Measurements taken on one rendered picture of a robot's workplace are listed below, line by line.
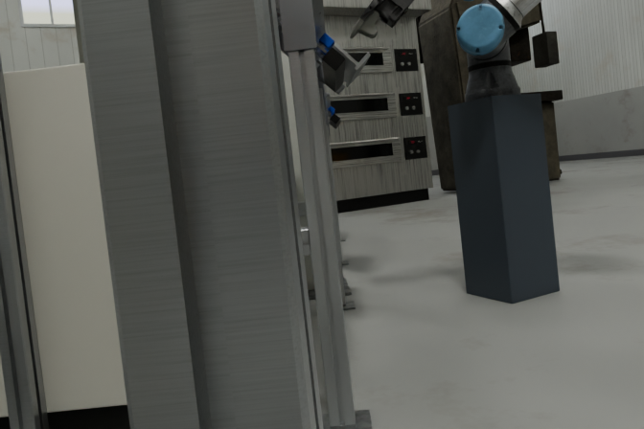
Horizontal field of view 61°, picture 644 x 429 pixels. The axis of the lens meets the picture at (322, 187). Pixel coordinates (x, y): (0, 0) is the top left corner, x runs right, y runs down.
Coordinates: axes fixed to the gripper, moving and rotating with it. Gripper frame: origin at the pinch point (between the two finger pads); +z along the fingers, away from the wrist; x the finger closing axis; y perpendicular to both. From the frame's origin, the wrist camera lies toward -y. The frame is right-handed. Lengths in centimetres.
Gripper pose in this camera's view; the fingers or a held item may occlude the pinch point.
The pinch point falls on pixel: (352, 32)
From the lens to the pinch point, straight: 151.1
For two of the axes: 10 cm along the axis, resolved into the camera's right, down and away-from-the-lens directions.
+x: 0.2, -0.4, 10.0
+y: 7.6, 6.5, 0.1
